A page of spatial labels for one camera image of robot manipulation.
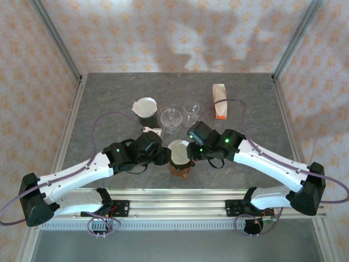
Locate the white paper coffee filter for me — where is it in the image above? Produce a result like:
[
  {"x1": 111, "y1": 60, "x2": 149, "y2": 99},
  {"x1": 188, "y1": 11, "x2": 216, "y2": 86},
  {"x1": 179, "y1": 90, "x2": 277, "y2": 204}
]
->
[
  {"x1": 167, "y1": 139, "x2": 191, "y2": 166},
  {"x1": 132, "y1": 97, "x2": 159, "y2": 118}
]

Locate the orange glass coffee server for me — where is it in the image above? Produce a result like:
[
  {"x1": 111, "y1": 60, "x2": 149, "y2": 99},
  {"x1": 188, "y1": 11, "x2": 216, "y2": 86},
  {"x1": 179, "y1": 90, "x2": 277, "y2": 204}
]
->
[{"x1": 169, "y1": 163, "x2": 191, "y2": 180}]

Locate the clear ribbed coffee dripper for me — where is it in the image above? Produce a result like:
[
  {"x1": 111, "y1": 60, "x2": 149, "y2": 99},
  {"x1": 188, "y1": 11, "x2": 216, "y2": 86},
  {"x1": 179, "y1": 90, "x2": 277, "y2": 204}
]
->
[{"x1": 160, "y1": 108, "x2": 183, "y2": 135}]

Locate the coffee filter pack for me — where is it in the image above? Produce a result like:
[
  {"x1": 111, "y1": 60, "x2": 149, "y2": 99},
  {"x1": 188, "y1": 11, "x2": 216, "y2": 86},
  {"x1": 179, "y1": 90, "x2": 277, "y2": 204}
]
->
[{"x1": 212, "y1": 83, "x2": 228, "y2": 120}]

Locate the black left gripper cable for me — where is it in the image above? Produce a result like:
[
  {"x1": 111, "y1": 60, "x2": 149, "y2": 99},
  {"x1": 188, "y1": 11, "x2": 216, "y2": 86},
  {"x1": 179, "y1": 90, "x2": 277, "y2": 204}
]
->
[{"x1": 127, "y1": 160, "x2": 150, "y2": 175}]

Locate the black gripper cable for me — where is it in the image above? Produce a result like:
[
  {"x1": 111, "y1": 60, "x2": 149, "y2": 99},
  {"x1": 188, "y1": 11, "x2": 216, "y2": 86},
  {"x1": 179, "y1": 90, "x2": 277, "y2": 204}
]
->
[
  {"x1": 127, "y1": 160, "x2": 150, "y2": 175},
  {"x1": 208, "y1": 158, "x2": 226, "y2": 169}
]

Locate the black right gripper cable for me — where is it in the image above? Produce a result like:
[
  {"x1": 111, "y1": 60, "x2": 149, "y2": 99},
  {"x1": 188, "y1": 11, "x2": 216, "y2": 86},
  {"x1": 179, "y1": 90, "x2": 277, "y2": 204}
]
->
[{"x1": 208, "y1": 158, "x2": 226, "y2": 169}]

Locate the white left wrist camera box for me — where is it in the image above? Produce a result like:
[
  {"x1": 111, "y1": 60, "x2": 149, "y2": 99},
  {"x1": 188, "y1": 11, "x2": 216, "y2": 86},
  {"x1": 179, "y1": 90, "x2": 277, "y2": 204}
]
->
[{"x1": 141, "y1": 126, "x2": 164, "y2": 136}]

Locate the clear glass cup with handle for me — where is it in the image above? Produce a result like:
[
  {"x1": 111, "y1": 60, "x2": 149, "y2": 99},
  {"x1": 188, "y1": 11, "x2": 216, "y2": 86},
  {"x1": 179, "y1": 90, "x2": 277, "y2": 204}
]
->
[{"x1": 183, "y1": 100, "x2": 202, "y2": 123}]

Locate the wide aluminium mounting rail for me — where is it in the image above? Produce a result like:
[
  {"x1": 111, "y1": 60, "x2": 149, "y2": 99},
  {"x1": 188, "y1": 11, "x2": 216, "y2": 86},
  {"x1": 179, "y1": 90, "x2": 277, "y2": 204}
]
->
[{"x1": 28, "y1": 188, "x2": 328, "y2": 221}]

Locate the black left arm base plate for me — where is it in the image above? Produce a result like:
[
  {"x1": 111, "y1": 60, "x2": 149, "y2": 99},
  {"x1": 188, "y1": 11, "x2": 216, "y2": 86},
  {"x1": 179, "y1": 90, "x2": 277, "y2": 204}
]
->
[{"x1": 100, "y1": 200, "x2": 129, "y2": 218}]

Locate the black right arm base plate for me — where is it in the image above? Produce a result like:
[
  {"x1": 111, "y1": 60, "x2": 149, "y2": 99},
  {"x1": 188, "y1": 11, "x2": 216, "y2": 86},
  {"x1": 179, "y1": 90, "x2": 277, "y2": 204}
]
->
[{"x1": 225, "y1": 199, "x2": 276, "y2": 218}]

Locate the grey slotted cable duct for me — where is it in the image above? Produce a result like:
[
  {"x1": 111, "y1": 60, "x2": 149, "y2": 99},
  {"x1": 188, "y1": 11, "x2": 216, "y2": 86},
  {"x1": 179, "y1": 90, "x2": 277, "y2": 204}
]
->
[{"x1": 39, "y1": 220, "x2": 320, "y2": 231}]

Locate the aluminium table edge rail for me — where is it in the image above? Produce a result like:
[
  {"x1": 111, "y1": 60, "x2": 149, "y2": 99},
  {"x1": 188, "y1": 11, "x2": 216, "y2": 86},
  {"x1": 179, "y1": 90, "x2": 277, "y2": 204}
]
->
[
  {"x1": 43, "y1": 74, "x2": 88, "y2": 197},
  {"x1": 272, "y1": 76, "x2": 311, "y2": 197}
]

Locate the aluminium frame post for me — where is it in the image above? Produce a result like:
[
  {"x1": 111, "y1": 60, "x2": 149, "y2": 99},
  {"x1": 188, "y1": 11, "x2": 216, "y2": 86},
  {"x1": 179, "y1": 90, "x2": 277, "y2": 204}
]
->
[
  {"x1": 29, "y1": 0, "x2": 84, "y2": 81},
  {"x1": 272, "y1": 0, "x2": 325, "y2": 82},
  {"x1": 15, "y1": 219, "x2": 41, "y2": 262},
  {"x1": 312, "y1": 218, "x2": 338, "y2": 262}
]

